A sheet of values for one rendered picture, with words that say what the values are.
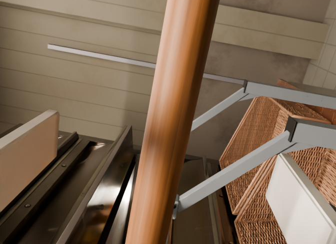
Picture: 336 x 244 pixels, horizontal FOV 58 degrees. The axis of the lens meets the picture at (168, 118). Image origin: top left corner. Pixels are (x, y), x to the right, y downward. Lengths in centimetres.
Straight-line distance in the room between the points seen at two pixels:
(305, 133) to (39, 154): 54
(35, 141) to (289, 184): 13
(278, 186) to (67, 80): 311
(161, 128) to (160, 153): 2
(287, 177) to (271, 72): 292
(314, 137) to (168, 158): 48
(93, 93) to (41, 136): 302
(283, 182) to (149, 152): 8
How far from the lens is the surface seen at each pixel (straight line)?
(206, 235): 123
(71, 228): 94
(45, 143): 18
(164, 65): 18
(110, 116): 322
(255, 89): 109
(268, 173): 124
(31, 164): 17
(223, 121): 313
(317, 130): 64
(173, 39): 18
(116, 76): 308
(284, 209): 17
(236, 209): 136
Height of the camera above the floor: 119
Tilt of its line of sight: level
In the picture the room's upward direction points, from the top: 79 degrees counter-clockwise
